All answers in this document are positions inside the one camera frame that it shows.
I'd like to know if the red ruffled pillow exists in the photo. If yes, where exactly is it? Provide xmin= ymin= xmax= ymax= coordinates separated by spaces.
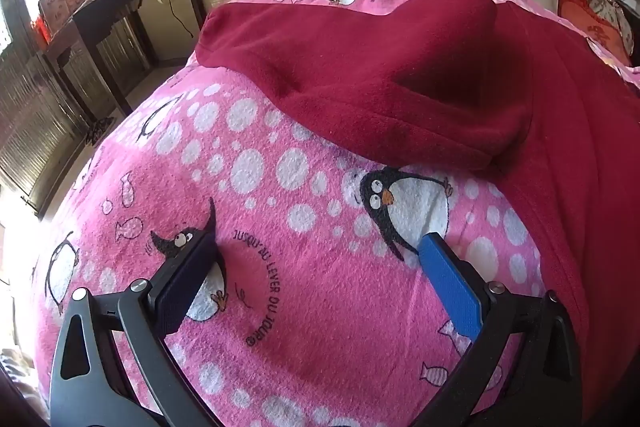
xmin=557 ymin=0 xmax=633 ymax=65

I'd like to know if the pair of dark slippers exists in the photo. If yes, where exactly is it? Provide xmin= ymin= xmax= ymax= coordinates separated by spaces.
xmin=82 ymin=117 xmax=113 ymax=145

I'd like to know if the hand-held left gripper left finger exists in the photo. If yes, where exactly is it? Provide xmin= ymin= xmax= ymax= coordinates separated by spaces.
xmin=49 ymin=229 xmax=226 ymax=427

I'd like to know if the dark wooden cabinet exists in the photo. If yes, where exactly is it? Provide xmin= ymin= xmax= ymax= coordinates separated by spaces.
xmin=0 ymin=14 xmax=101 ymax=212

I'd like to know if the dark wooden table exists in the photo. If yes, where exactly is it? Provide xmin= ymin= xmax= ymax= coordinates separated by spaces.
xmin=42 ymin=0 xmax=208 ymax=118

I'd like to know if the pink penguin print blanket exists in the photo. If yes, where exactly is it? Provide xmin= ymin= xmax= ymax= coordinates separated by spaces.
xmin=30 ymin=0 xmax=640 ymax=427

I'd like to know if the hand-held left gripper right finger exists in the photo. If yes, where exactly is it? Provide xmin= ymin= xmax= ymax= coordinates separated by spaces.
xmin=417 ymin=233 xmax=583 ymax=427

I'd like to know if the black cable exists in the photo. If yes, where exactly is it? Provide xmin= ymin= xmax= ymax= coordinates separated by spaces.
xmin=167 ymin=0 xmax=203 ymax=40

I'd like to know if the dark red fleece garment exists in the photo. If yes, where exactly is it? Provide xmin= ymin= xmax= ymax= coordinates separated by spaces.
xmin=194 ymin=0 xmax=640 ymax=388

